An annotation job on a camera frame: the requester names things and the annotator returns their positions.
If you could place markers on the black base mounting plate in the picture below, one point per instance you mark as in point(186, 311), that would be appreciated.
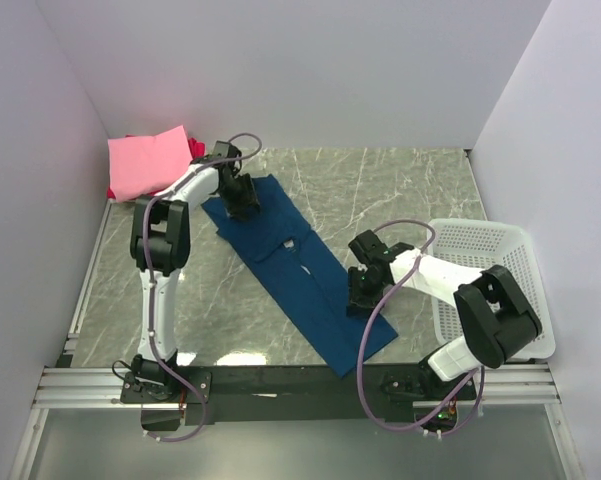
point(396, 393)

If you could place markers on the blue Mickey t-shirt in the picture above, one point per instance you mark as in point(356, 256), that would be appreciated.
point(297, 269)

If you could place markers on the folded light pink t-shirt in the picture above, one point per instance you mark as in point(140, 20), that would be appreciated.
point(145, 160)

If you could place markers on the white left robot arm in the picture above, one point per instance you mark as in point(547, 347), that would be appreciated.
point(160, 245)

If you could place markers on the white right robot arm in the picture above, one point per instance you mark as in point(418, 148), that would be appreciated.
point(496, 318)

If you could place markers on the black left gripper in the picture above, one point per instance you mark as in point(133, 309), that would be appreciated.
point(248, 201)

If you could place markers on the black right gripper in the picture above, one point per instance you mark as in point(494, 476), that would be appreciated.
point(355, 297)

